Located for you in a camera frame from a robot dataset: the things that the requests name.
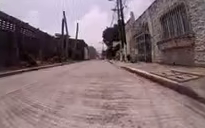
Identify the low dark building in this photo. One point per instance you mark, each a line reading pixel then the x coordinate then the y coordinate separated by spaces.
pixel 81 49

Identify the grey concrete road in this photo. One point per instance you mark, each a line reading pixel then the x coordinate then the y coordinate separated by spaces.
pixel 90 90

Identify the dark tree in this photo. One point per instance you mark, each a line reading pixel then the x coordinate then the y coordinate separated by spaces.
pixel 110 36

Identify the tall utility pole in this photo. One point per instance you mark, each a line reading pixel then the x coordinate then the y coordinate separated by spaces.
pixel 121 26

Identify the leaning wooden pole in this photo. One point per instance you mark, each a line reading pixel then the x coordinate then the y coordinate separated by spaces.
pixel 64 35

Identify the raised concrete sidewalk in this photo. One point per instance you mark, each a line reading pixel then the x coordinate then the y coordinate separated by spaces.
pixel 176 78

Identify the narrow kerb strip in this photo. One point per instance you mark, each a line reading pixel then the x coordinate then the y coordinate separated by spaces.
pixel 23 69

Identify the stone building with barred windows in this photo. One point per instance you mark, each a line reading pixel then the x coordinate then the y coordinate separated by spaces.
pixel 176 36

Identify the long dark wall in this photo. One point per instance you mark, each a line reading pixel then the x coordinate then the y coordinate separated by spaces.
pixel 20 43

